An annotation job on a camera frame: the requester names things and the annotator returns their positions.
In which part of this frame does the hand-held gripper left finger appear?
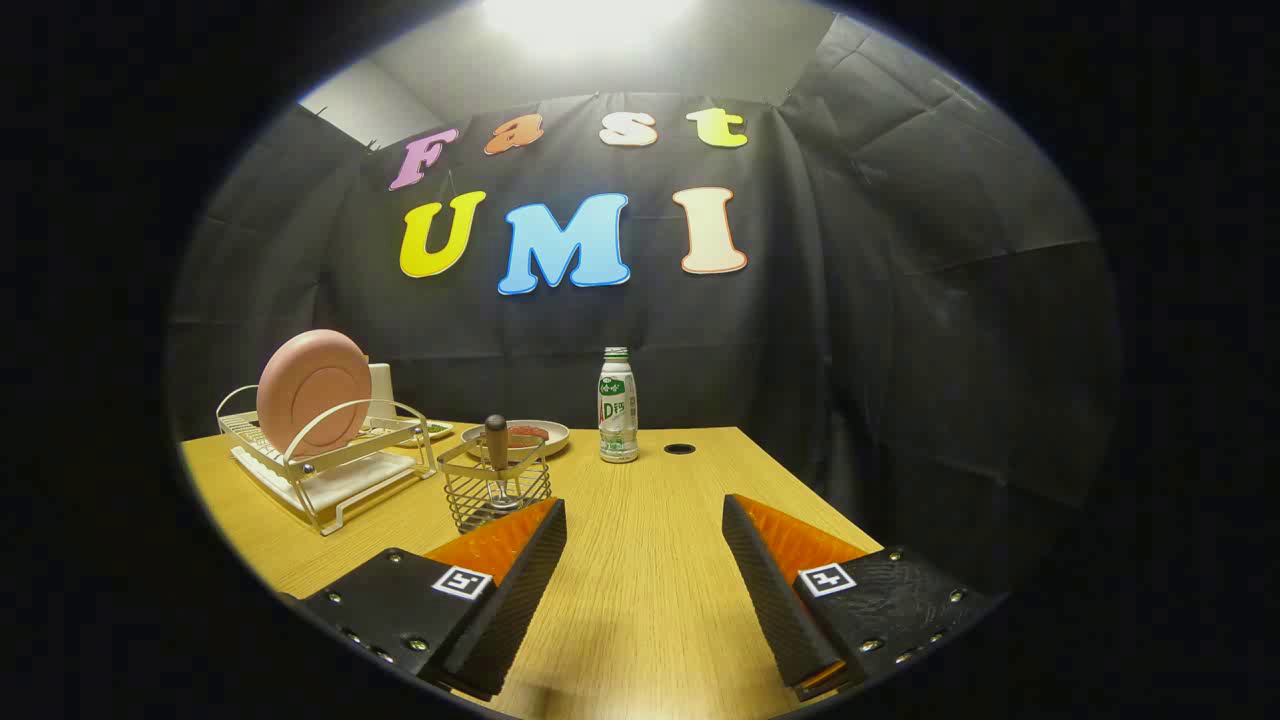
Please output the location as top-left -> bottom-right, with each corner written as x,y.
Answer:
285,497 -> 568,703

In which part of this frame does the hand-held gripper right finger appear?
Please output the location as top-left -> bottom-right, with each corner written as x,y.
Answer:
722,493 -> 1001,703

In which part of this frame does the metal wire basket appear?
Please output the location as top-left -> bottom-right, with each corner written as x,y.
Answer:
437,437 -> 553,534

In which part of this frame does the wooden handled metal spoon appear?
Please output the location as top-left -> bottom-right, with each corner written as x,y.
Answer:
484,414 -> 513,506

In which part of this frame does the white wire dish rack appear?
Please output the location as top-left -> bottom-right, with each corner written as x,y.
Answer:
216,385 -> 438,536

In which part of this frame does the pink plate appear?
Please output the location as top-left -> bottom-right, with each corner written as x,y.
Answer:
256,329 -> 373,459

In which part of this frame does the white round plate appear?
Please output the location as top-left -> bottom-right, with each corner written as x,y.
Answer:
461,419 -> 571,461

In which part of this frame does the white drip tray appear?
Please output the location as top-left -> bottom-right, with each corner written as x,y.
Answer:
232,445 -> 421,516

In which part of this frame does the white green label bottle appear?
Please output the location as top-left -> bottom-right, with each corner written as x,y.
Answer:
598,347 -> 639,464

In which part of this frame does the white toaster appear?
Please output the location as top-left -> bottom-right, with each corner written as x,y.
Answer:
367,363 -> 399,421

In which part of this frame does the black backdrop cloth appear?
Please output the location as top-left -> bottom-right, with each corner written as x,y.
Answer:
168,15 -> 1121,601

